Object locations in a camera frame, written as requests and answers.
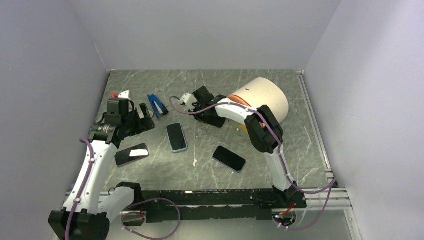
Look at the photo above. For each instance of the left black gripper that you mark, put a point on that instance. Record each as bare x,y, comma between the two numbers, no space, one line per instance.
145,122

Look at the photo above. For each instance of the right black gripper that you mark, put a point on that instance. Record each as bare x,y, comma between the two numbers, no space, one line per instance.
204,120

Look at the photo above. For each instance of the light blue phone case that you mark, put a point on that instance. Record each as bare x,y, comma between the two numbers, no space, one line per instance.
177,137

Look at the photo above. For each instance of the blue edged black phone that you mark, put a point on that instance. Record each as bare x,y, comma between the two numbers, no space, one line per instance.
229,159

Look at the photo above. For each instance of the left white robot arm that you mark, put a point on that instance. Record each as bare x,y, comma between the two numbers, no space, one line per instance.
83,216

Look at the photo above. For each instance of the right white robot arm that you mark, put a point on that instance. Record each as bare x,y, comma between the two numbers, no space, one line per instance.
264,131

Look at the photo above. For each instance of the purple edged glossy phone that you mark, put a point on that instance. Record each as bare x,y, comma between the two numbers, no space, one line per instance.
131,154

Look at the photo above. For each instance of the blue clip tool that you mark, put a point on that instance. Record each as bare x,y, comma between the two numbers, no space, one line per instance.
159,109

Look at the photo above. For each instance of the cream and orange drum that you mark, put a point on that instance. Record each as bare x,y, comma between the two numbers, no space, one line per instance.
262,91

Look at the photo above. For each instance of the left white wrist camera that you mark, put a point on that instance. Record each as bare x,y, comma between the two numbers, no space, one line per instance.
121,95

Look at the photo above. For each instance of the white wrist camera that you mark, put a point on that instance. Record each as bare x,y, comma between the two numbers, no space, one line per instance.
121,95
188,100

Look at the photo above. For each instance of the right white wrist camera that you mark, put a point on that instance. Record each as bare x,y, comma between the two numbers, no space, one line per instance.
188,100

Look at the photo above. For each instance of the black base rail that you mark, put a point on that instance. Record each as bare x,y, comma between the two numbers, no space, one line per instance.
258,203

